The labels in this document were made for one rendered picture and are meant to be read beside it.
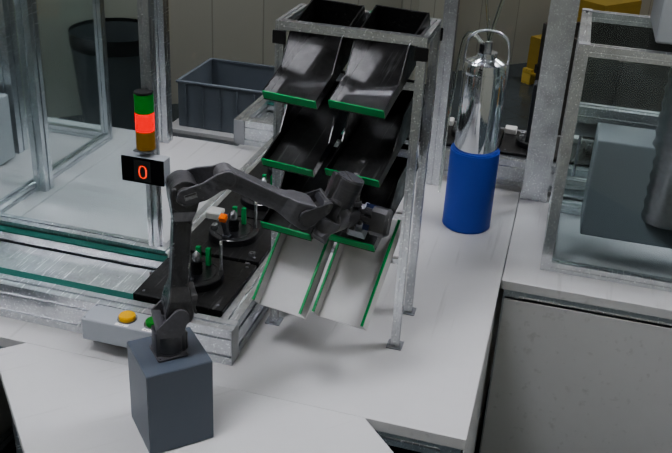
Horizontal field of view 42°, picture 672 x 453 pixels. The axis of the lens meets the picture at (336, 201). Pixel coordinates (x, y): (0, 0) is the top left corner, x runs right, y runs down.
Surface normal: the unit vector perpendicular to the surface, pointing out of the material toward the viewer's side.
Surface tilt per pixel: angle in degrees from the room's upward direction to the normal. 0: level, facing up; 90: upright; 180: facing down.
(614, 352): 90
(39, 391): 0
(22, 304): 90
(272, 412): 0
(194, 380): 90
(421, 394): 0
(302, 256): 45
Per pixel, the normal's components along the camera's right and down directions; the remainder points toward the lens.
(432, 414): 0.05, -0.90
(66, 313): -0.27, 0.40
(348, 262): -0.27, -0.38
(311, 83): -0.14, -0.66
